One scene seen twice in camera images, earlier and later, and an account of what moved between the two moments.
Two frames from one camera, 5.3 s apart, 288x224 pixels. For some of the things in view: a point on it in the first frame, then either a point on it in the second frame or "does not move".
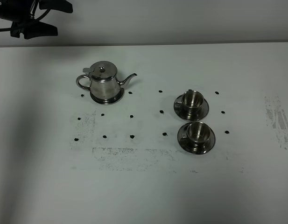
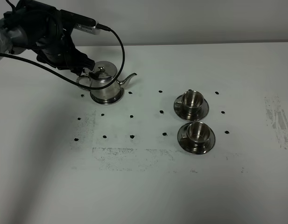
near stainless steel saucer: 190,148 does not move
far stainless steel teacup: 193,101 does not move
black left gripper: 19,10 -> 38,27
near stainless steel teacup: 198,132 does not move
